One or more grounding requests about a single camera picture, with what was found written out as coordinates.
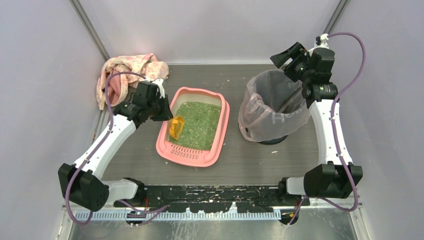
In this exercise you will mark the dark round trash bin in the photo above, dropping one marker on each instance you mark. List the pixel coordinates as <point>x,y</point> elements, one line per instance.
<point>273,141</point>

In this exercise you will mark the pink plastic trash bag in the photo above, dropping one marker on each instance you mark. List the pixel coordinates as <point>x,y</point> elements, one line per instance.
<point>272,107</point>

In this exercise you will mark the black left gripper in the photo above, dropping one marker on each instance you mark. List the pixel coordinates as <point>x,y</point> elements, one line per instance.
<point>162,110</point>

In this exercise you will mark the aluminium front rail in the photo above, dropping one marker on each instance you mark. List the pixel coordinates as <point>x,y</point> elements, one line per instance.
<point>312,219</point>

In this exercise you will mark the pink litter box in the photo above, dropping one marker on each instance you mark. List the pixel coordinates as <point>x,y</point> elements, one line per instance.
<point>188,156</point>

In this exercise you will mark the green cat litter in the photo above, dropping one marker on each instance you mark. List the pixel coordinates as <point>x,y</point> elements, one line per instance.
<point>200,125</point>

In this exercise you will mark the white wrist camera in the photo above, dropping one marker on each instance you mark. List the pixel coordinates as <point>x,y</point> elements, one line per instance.
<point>321,41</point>
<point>160,83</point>

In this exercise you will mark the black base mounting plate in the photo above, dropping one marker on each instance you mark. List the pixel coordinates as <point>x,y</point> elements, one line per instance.
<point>213,198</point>

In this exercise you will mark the orange litter scoop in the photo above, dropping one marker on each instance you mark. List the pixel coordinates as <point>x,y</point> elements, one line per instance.
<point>176,127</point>

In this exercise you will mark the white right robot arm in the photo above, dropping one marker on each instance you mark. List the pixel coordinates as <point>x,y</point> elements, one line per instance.
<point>335,175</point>

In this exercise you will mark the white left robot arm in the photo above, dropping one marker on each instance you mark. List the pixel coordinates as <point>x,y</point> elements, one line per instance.
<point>81,183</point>

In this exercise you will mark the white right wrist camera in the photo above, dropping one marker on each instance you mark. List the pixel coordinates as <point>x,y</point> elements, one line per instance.
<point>321,41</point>

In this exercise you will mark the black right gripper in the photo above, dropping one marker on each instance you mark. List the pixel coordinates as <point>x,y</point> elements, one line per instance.
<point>292,62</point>

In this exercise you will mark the pink floral cloth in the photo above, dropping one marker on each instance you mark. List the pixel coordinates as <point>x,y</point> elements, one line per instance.
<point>120,73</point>

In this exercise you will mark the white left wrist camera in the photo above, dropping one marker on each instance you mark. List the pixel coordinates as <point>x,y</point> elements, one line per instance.
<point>160,83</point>

